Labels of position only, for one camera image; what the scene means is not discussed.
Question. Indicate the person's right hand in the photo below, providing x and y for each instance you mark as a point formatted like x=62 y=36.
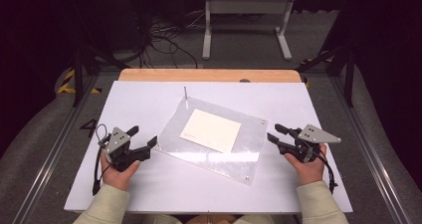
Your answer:
x=308 y=172

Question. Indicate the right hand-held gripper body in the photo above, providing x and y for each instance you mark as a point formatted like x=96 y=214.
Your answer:
x=312 y=136

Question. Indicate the white board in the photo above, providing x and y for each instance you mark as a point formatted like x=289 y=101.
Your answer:
x=132 y=101

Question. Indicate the black tape mark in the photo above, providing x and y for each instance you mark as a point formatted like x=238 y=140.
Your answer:
x=89 y=127

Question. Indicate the yellow black floor tape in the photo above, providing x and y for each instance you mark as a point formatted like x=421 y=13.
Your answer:
x=68 y=84

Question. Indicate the cream paper card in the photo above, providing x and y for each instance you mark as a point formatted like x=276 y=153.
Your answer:
x=212 y=131

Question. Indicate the clear acrylic plate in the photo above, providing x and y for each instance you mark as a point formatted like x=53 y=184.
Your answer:
x=242 y=151

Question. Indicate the white metal stand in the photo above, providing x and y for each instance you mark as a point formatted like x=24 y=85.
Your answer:
x=247 y=5

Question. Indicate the person's left hand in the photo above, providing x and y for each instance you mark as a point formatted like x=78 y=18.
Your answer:
x=116 y=176

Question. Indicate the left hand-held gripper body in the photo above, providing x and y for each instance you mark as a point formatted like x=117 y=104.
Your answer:
x=116 y=141

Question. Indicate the aluminium floor rail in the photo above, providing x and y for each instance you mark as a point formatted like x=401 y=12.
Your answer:
x=371 y=157
x=49 y=157

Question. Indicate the black metal stand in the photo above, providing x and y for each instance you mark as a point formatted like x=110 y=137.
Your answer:
x=348 y=71
x=78 y=74

